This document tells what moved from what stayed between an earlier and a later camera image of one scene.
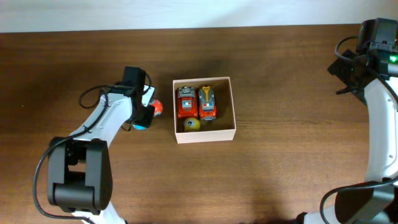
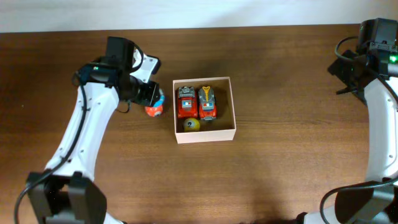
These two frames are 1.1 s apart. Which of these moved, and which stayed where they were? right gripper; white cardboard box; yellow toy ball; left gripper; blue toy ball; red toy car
Moved: left gripper; blue toy ball
Stayed: red toy car; white cardboard box; yellow toy ball; right gripper
